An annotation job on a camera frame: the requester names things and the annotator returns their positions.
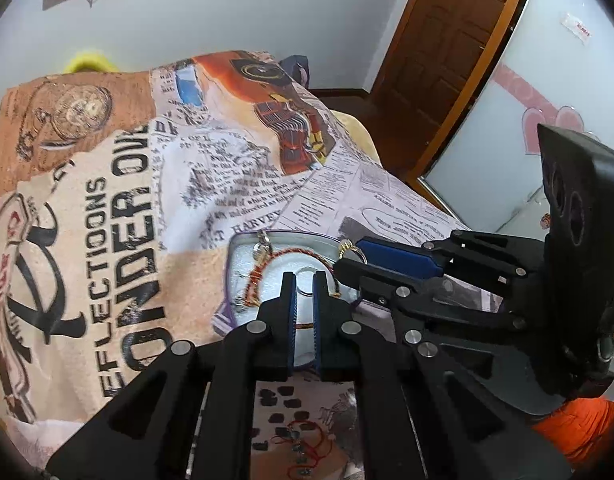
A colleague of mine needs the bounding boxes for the white paper label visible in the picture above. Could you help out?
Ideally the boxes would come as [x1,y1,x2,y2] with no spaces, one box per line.
[559,11,596,47]

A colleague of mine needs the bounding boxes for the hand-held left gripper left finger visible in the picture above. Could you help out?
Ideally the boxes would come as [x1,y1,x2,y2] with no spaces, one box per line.
[44,271,295,480]

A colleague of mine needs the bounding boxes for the person's right forearm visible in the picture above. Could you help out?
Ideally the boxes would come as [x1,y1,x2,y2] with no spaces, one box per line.
[531,396,614,480]

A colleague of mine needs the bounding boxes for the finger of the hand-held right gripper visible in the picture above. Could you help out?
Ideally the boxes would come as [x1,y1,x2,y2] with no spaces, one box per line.
[358,229,547,282]
[333,257,549,352]

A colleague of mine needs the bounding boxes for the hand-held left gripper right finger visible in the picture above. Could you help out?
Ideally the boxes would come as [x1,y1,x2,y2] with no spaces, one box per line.
[312,271,574,480]

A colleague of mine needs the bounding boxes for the yellow blanket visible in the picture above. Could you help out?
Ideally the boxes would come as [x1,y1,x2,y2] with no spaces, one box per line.
[331,109,384,167]

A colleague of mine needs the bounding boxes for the brown wooden door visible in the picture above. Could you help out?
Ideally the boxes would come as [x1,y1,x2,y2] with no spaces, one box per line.
[368,0,534,182]

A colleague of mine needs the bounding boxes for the clear plastic tray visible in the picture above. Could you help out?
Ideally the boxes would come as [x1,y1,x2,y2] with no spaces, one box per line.
[212,230,370,372]

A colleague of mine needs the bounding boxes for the red cord bracelet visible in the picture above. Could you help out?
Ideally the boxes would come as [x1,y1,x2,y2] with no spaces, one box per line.
[268,421,330,477]

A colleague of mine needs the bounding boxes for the printed blanket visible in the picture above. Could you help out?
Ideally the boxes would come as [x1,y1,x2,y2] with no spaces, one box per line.
[0,50,488,480]

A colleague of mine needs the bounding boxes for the silver ring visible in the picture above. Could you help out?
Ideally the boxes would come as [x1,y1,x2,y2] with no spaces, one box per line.
[254,231,274,261]
[293,266,316,297]

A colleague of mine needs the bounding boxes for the white sliding wardrobe door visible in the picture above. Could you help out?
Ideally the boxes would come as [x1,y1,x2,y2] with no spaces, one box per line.
[421,0,614,243]

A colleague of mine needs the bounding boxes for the dark blue cloth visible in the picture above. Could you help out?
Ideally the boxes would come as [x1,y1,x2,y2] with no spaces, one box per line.
[279,55,313,89]

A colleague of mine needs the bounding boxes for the yellow curved frame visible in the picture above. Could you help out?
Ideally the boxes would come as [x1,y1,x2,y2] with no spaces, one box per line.
[64,48,121,75]

